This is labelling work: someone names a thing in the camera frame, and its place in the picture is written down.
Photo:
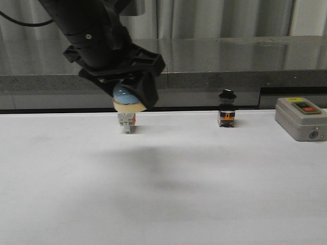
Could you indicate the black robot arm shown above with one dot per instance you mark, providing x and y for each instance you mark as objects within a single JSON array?
[{"x": 86, "y": 14}]

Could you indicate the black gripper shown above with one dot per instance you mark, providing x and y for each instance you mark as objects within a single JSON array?
[{"x": 104, "y": 51}]

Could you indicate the grey push button box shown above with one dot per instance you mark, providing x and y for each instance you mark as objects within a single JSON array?
[{"x": 302, "y": 119}]

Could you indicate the light blue call bell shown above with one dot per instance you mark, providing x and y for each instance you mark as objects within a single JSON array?
[{"x": 125, "y": 102}]

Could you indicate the black rotary selector switch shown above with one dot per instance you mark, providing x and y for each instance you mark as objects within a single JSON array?
[{"x": 226, "y": 112}]

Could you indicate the grey stone counter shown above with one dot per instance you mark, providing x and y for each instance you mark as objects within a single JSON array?
[{"x": 35, "y": 75}]

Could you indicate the green pilot light switch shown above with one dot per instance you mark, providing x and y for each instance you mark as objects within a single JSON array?
[{"x": 127, "y": 121}]

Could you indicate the grey curtain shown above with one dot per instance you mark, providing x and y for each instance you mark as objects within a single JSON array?
[{"x": 187, "y": 19}]

